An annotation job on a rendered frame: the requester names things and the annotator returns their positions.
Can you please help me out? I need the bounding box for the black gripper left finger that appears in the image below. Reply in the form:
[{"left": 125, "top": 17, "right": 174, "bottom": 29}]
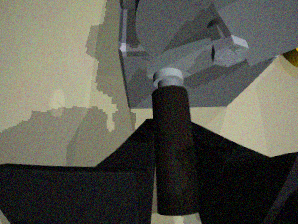
[{"left": 0, "top": 119, "right": 156, "bottom": 224}]

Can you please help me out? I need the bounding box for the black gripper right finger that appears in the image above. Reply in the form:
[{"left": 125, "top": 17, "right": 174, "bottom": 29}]
[{"left": 190, "top": 121, "right": 298, "bottom": 224}]

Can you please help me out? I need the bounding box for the yellow short cylinder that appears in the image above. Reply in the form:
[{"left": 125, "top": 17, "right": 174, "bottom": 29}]
[{"left": 282, "top": 48, "right": 298, "bottom": 67}]

